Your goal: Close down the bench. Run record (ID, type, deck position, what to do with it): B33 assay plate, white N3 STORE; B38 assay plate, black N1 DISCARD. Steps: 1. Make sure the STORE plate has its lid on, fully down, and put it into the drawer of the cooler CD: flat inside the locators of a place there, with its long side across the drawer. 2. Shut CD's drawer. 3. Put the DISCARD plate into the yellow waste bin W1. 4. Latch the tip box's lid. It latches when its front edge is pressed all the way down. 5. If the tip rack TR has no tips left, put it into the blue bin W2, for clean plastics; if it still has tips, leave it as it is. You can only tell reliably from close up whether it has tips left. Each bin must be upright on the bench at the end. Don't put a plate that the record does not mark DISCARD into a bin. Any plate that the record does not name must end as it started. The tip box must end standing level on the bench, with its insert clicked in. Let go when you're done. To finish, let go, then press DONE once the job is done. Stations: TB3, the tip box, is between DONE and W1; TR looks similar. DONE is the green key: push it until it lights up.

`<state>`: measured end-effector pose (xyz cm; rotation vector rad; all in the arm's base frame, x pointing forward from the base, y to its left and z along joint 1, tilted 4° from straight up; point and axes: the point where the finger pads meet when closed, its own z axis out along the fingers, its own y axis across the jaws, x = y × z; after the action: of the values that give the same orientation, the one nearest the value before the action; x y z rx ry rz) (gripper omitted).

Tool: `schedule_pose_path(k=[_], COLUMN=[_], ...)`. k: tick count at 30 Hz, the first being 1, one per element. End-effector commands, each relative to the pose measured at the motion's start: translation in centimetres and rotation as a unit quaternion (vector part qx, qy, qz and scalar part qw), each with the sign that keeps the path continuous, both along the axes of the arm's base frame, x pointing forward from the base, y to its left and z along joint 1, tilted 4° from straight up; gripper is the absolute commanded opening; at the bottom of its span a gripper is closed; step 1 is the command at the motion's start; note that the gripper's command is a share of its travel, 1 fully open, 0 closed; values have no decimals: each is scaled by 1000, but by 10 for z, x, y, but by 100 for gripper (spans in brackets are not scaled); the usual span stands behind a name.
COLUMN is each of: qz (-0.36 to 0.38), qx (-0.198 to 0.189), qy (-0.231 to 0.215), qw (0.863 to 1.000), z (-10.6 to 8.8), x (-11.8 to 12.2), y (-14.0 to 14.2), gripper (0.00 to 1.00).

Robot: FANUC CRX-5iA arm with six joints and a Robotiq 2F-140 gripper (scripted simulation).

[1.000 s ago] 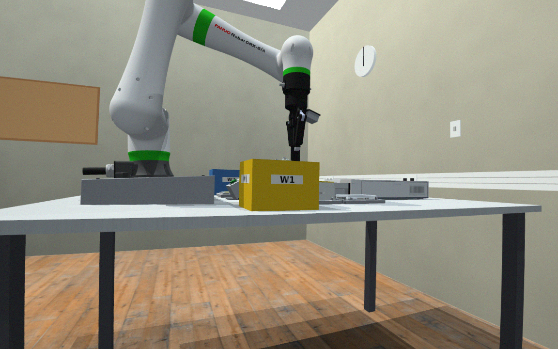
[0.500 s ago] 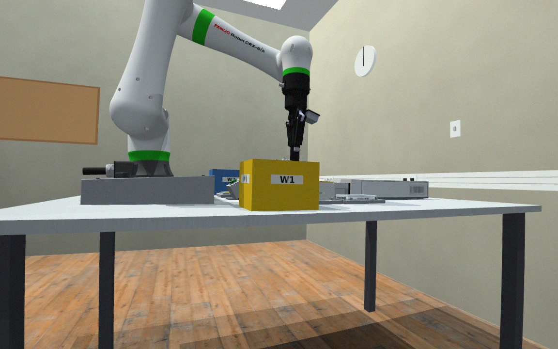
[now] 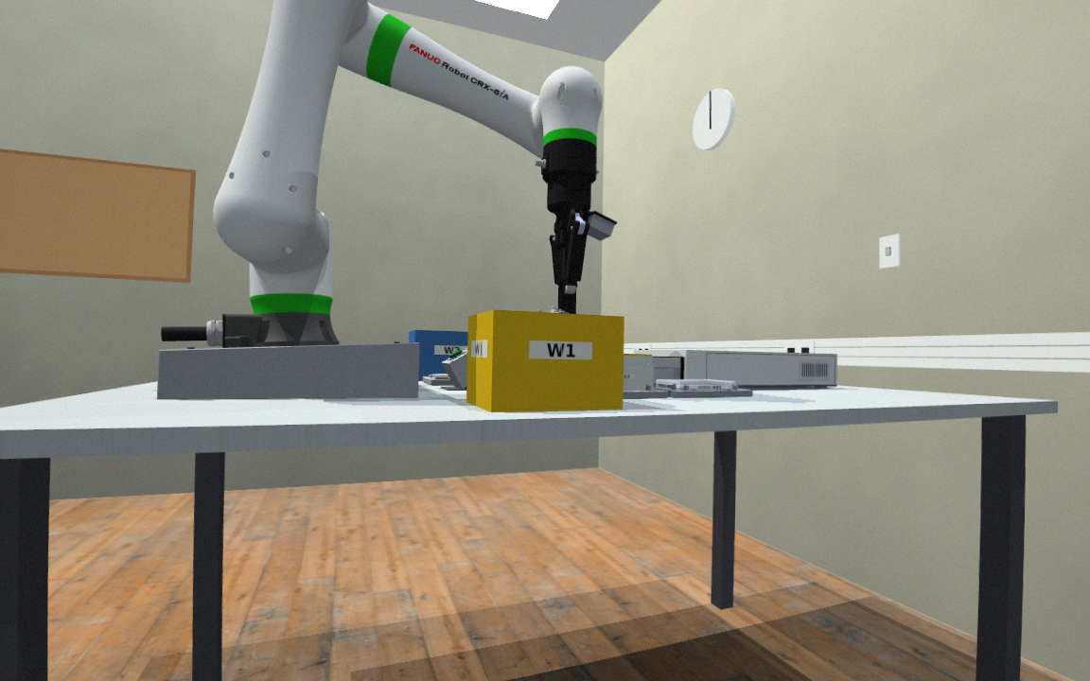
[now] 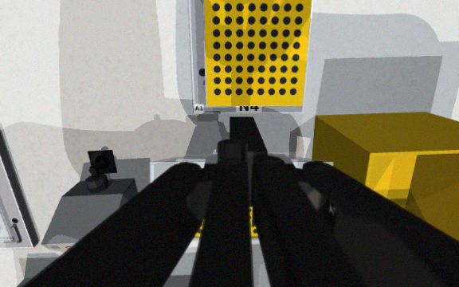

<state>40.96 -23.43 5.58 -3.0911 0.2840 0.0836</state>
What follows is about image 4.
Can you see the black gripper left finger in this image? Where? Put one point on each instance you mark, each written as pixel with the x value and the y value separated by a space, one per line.
pixel 140 244

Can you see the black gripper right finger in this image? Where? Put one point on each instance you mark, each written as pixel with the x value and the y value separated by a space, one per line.
pixel 377 243

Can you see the yellow rack with grid of holes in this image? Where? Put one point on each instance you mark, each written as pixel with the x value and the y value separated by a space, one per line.
pixel 255 51

